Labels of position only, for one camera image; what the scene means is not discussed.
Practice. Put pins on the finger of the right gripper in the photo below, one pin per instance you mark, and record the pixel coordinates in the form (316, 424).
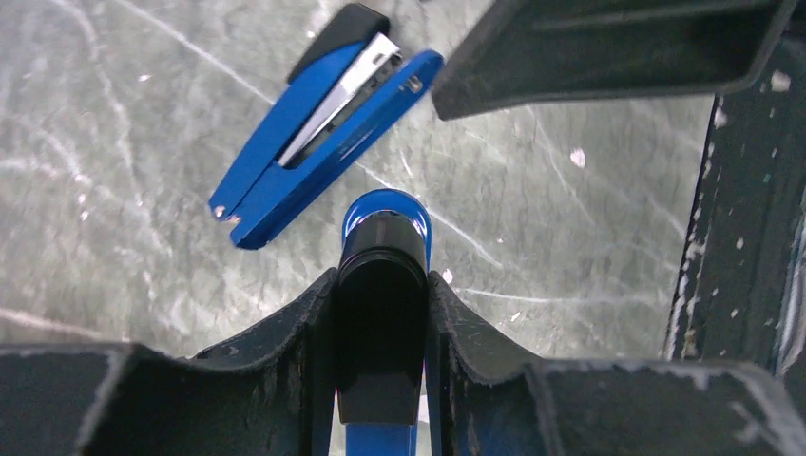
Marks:
(527, 52)

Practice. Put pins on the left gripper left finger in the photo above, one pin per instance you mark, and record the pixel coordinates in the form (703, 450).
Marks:
(268, 390)

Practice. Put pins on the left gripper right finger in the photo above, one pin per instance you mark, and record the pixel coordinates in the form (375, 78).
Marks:
(487, 395)

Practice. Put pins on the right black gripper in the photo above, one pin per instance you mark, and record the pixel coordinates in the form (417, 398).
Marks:
(741, 288)

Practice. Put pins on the blue stapler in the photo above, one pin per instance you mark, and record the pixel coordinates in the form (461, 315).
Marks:
(348, 88)
(380, 304)

